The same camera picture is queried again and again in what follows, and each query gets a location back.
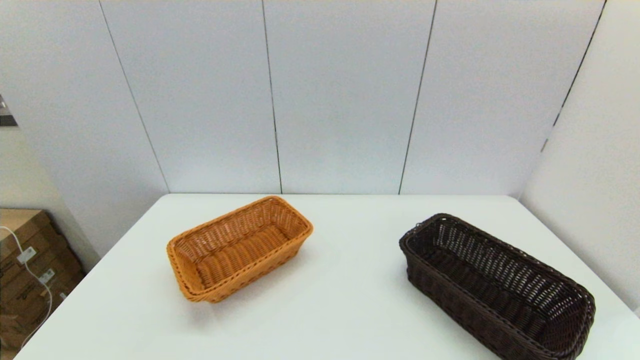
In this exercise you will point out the dark brown wicker basket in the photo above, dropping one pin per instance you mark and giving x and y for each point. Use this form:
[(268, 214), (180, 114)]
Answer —
[(500, 295)]

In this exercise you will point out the white paper tag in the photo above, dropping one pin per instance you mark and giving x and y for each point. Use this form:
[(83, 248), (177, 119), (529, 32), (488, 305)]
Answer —
[(46, 275), (26, 255)]

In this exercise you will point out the brown cardboard box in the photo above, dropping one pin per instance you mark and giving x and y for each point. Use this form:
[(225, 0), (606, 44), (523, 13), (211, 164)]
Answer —
[(30, 235)]

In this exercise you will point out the orange wicker basket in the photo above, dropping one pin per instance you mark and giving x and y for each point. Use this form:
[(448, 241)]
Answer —
[(240, 250)]

